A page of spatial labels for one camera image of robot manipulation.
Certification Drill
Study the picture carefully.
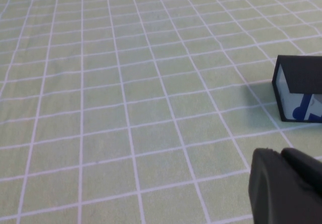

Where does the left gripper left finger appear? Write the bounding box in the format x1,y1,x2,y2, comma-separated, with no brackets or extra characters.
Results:
248,147,322,224

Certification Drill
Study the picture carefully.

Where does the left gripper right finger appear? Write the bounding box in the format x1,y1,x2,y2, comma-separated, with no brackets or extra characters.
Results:
281,147,322,191

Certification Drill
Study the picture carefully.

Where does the black printed glasses case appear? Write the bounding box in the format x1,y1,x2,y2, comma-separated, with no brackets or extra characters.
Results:
271,54,322,123

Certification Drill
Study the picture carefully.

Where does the green checked tablecloth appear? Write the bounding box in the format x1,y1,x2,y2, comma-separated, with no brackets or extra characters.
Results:
0,0,322,224

